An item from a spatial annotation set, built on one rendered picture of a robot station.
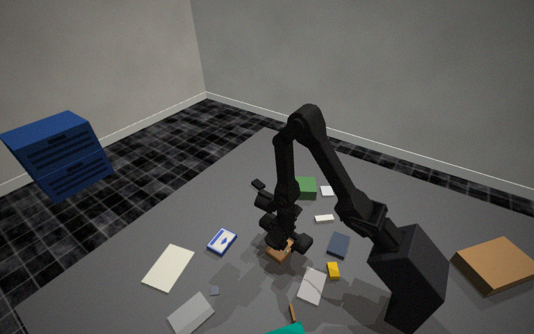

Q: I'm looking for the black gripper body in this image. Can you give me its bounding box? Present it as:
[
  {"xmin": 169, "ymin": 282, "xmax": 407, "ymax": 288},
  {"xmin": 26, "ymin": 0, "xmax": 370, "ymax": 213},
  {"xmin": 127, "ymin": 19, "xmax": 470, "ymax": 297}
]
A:
[{"xmin": 259, "ymin": 212, "xmax": 313, "ymax": 255}]

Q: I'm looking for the white flat square block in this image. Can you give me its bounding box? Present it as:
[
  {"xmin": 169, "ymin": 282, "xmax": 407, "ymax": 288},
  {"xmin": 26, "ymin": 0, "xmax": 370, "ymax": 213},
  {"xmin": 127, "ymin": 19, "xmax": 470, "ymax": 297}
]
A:
[{"xmin": 320, "ymin": 186, "xmax": 334, "ymax": 197}]

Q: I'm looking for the green box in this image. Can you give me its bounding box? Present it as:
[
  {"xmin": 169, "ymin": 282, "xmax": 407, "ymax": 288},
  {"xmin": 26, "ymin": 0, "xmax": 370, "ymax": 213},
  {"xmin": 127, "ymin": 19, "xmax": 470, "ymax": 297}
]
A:
[{"xmin": 295, "ymin": 177, "xmax": 317, "ymax": 200}]

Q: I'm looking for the wooden ball-in-hole puzzle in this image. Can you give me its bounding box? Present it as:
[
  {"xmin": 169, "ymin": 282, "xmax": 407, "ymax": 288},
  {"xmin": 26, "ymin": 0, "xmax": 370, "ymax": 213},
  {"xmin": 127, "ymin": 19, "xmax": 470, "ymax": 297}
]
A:
[{"xmin": 265, "ymin": 237, "xmax": 294, "ymax": 266}]

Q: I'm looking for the white rectangular block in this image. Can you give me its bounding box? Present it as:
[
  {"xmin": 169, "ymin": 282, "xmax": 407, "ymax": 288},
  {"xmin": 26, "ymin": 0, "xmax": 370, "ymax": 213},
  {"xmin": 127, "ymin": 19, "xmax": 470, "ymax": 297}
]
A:
[{"xmin": 314, "ymin": 214, "xmax": 334, "ymax": 223}]

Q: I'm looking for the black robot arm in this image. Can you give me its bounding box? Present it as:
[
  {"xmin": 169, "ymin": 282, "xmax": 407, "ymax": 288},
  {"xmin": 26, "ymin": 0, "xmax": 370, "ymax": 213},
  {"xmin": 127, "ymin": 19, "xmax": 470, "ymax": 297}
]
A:
[{"xmin": 254, "ymin": 104, "xmax": 407, "ymax": 253}]

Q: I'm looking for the flat tan wooden box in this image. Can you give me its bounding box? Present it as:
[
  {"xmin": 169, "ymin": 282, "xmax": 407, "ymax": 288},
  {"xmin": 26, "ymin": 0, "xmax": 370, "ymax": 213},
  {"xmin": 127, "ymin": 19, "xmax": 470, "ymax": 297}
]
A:
[{"xmin": 450, "ymin": 236, "xmax": 534, "ymax": 297}]

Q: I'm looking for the yellow rectangular block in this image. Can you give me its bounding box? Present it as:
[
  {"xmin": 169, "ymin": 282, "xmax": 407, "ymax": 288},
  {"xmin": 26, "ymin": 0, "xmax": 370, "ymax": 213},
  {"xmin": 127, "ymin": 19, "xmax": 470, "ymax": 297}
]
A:
[{"xmin": 327, "ymin": 262, "xmax": 340, "ymax": 280}]

